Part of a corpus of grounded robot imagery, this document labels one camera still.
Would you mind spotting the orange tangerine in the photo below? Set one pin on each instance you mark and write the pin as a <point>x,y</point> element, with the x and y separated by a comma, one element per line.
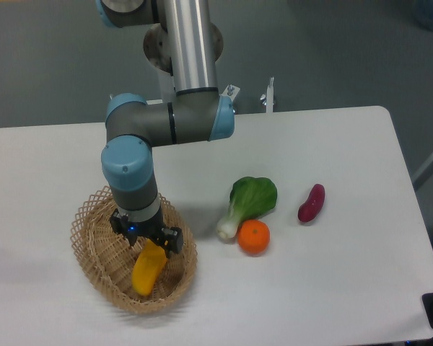
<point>254,237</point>

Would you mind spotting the woven wicker basket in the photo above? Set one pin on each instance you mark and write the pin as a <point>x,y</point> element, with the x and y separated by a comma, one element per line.
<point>107,260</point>

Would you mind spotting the yellow mango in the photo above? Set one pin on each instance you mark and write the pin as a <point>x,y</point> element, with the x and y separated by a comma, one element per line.
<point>149,264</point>

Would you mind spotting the purple sweet potato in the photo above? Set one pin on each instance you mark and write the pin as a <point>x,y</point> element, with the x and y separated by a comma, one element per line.
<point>313,205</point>

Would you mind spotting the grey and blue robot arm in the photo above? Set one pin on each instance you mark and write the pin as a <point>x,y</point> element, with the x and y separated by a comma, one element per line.
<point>134,127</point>

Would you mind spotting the white metal base frame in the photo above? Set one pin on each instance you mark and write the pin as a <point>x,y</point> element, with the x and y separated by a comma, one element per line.
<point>267,101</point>

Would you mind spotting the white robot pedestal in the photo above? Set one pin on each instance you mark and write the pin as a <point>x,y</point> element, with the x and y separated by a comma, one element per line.
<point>158,47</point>

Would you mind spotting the green bok choy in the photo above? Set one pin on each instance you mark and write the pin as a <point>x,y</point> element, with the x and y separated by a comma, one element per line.
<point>250,198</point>

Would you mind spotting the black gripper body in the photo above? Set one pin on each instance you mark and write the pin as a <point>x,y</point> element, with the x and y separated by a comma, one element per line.
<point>150,229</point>

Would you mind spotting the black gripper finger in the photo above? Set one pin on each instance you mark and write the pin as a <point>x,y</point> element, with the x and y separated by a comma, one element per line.
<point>121,226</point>
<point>169,239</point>

